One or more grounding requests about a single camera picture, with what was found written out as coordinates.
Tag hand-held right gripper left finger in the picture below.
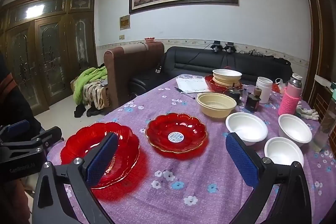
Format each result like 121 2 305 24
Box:
31 132 119 224

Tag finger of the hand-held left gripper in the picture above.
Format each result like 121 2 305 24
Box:
26 126 63 149
0 120 31 137

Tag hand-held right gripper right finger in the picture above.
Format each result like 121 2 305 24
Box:
225 132 313 224

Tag red plate with white print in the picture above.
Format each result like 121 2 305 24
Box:
60 122 141 189

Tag white foam bowl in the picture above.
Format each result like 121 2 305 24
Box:
278 114 313 144
264 136 305 168
225 112 269 146

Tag red plate with round sticker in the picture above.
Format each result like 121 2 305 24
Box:
145 113 208 153

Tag stacked bowls on red plate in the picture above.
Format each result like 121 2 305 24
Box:
205 75 243 94

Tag dark clothes on floor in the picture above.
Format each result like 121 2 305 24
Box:
74 103 105 118

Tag purple floral tablecloth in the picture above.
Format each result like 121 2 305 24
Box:
47 73 336 224

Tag dark glass bottle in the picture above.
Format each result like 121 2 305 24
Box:
245 88 261 112

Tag patterned brown blanket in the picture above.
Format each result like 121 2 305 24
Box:
83 80 111 110

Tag cream plastic basket bowl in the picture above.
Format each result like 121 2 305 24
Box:
196 93 237 118

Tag green and patterned clothes pile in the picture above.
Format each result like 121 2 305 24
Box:
73 67 108 105

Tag black teapot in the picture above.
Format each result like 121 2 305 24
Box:
227 88 242 103

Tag glass jar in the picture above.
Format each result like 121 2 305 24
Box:
256 77 273 104

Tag pink cup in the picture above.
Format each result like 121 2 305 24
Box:
278 73 303 116

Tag wooden glass doors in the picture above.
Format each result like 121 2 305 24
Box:
0 0 97 114

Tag white gloves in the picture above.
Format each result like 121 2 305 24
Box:
296 105 320 122

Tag red and white plastic bag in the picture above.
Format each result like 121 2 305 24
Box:
272 78 287 94

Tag brown armchair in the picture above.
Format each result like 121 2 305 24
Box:
103 41 165 115

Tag white plastic bowl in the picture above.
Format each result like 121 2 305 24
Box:
212 69 242 82

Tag clear water bottle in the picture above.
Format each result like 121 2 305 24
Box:
312 88 336 153

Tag pen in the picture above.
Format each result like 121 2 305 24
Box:
175 87 196 100

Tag white papers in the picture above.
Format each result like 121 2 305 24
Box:
175 76 209 94

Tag wooden cabinet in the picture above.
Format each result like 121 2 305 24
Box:
312 74 336 119

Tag black leather sofa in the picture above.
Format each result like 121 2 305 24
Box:
130 46 292 98

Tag wall electrical box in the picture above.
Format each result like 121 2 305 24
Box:
119 14 131 30

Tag wooden door frame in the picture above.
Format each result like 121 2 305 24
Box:
294 0 336 98

